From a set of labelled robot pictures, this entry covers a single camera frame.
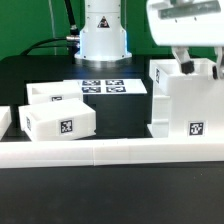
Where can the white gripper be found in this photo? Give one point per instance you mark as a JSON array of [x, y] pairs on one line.
[[188, 23]]

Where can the white marker tag sheet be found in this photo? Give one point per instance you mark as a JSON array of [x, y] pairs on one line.
[[111, 86]]

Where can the white left barrier block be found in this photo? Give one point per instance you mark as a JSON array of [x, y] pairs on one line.
[[5, 119]]

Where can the white drawer box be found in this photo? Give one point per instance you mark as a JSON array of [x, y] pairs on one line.
[[58, 121], [53, 91]]

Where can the white front drawer box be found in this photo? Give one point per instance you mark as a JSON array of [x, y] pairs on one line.
[[58, 121]]

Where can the white drawer cabinet frame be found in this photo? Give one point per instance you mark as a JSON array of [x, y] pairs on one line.
[[186, 105]]

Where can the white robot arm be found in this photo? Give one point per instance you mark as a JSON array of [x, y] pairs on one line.
[[103, 39]]

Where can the white front barrier rail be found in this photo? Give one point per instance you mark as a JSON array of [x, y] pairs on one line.
[[110, 152]]

